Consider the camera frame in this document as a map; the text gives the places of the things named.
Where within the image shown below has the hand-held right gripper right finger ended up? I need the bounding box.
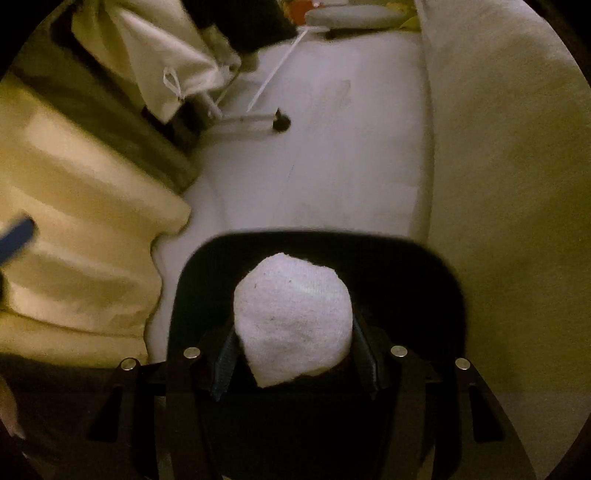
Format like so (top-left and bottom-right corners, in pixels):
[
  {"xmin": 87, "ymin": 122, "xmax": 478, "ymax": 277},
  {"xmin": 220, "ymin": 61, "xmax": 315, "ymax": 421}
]
[{"xmin": 352, "ymin": 316, "xmax": 536, "ymax": 480}]

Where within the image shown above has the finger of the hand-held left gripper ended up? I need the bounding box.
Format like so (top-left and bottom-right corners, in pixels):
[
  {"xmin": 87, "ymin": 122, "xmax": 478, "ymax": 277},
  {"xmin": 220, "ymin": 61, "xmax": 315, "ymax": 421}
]
[{"xmin": 0, "ymin": 211, "xmax": 37, "ymax": 266}]

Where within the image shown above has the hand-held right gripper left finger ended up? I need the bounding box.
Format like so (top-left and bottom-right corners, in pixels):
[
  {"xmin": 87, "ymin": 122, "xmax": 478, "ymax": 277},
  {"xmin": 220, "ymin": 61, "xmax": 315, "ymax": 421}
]
[{"xmin": 85, "ymin": 325, "xmax": 241, "ymax": 480}]

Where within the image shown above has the white tissue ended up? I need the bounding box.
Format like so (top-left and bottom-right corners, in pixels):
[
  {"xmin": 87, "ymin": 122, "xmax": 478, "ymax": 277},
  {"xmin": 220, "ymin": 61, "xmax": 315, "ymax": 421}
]
[{"xmin": 233, "ymin": 251, "xmax": 354, "ymax": 388}]

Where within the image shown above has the black trash bin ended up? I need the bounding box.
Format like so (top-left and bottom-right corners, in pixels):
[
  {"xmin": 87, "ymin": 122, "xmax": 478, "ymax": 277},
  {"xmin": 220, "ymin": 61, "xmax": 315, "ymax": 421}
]
[{"xmin": 166, "ymin": 228, "xmax": 467, "ymax": 480}]

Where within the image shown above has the person's left hand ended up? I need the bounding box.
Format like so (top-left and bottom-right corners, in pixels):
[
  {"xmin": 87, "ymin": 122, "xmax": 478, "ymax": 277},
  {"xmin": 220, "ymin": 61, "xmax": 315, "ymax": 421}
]
[{"xmin": 0, "ymin": 376, "xmax": 26, "ymax": 439}]

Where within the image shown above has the grey bed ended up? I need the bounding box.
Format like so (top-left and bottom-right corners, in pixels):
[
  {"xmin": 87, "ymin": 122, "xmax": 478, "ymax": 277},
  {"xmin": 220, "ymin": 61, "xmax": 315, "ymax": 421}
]
[{"xmin": 413, "ymin": 0, "xmax": 588, "ymax": 480}]

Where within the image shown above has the white wheeled clothes rack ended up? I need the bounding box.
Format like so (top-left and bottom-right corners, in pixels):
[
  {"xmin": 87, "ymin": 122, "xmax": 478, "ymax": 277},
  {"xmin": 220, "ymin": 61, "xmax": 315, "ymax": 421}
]
[{"xmin": 198, "ymin": 25, "xmax": 333, "ymax": 134}]

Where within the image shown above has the grey cushioned stool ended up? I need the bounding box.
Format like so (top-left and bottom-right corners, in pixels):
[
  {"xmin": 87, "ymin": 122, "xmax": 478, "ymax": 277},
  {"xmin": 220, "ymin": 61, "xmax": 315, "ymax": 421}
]
[{"xmin": 305, "ymin": 4, "xmax": 407, "ymax": 40}]

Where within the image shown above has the red box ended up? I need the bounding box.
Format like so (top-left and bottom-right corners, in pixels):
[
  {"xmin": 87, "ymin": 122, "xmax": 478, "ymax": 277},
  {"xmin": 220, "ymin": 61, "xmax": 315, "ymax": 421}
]
[{"xmin": 286, "ymin": 0, "xmax": 317, "ymax": 21}]

